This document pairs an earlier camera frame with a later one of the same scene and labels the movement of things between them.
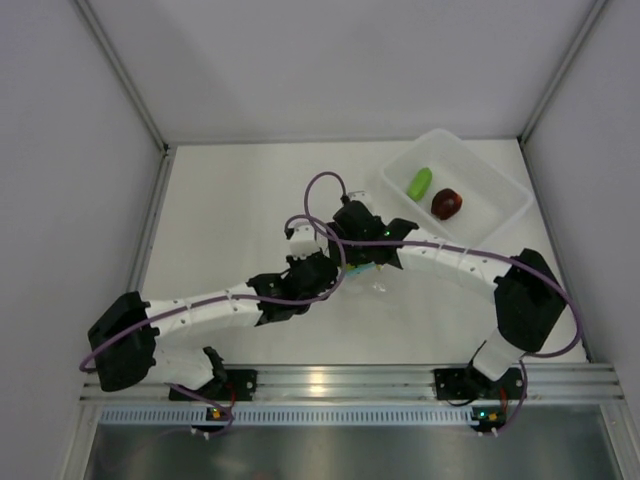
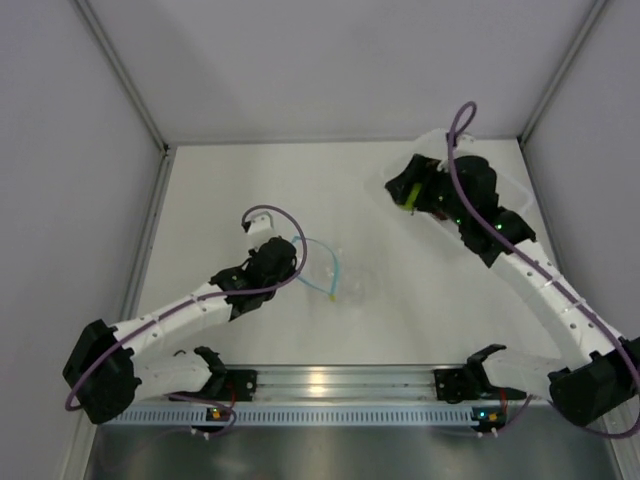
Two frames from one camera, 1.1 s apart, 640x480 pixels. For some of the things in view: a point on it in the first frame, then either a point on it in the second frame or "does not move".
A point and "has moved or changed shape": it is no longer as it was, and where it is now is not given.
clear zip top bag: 370,280 has moved or changed shape
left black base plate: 228,385 does not move
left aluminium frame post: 98,27 does not move
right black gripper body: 355,254 -> 436,193
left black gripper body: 293,262 -> 290,271
